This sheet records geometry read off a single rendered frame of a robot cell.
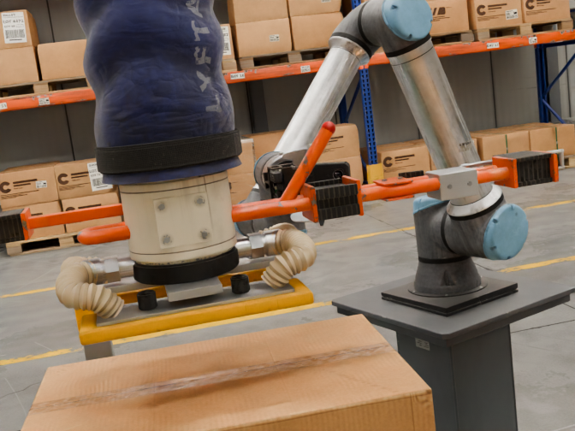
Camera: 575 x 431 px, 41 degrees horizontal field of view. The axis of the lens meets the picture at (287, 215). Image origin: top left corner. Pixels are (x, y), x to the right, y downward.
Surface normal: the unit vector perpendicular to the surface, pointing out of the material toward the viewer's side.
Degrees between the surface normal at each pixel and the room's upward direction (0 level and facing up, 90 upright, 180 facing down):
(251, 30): 86
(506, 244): 94
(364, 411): 90
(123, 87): 81
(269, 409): 0
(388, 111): 90
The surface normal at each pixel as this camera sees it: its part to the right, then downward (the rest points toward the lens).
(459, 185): 0.22, 0.14
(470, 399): 0.53, 0.07
